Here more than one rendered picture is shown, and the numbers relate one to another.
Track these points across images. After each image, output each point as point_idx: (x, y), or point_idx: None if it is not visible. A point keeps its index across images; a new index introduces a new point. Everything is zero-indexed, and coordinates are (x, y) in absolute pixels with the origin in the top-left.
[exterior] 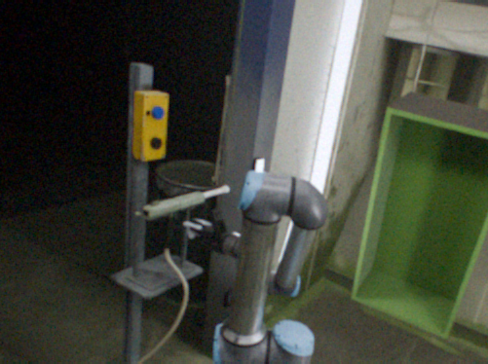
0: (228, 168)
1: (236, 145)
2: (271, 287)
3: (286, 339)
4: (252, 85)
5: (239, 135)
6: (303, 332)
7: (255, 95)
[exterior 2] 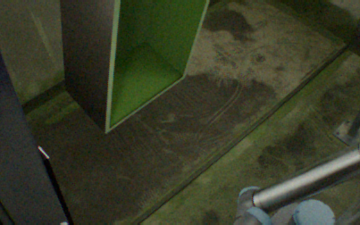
0: (12, 208)
1: (8, 178)
2: None
3: (328, 224)
4: None
5: (6, 165)
6: (313, 207)
7: (5, 97)
